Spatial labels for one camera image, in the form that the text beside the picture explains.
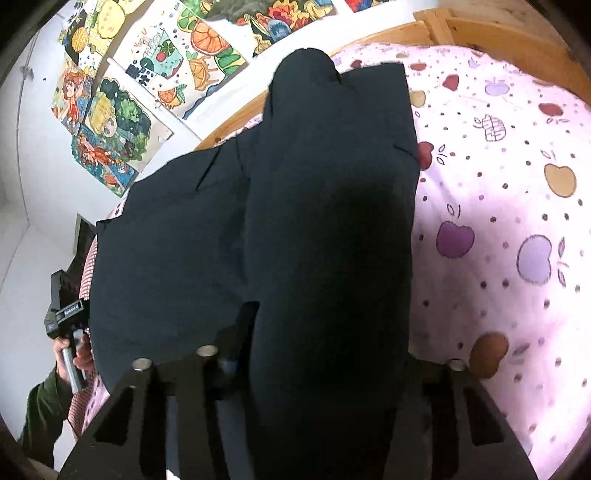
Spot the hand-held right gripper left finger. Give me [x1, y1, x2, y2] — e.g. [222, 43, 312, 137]
[58, 302, 259, 480]

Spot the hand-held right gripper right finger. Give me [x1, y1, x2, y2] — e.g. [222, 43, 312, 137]
[397, 355, 539, 480]

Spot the black garment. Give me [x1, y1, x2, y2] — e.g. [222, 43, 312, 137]
[88, 48, 423, 480]

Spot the person's left forearm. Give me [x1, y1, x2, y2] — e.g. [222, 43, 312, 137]
[18, 369, 77, 467]

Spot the person's left hand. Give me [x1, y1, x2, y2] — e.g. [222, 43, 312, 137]
[53, 330, 98, 393]

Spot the red checkered blanket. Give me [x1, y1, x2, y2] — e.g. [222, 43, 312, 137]
[67, 233, 112, 435]

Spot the red figure cartoon poster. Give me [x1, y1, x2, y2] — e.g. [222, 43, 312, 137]
[69, 127, 139, 199]

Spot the pink apple-print bed sheet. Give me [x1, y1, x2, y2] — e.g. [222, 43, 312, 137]
[78, 41, 591, 480]

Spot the yellow-haired girl poster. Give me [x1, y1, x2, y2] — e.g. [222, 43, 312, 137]
[81, 76, 174, 174]

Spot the orange-haired girl poster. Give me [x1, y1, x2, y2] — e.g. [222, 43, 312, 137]
[51, 65, 100, 134]

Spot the fruit drawing poster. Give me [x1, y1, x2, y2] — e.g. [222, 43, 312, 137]
[113, 9, 250, 121]

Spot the yellow pineapple poster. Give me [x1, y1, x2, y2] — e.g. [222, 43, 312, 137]
[58, 0, 148, 79]

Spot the colourful leaves poster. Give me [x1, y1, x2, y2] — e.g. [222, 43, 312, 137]
[180, 0, 338, 58]

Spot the red blue drawing poster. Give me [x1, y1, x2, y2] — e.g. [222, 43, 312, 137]
[344, 0, 393, 14]

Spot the wooden bed frame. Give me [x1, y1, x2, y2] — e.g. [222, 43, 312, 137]
[194, 7, 591, 153]

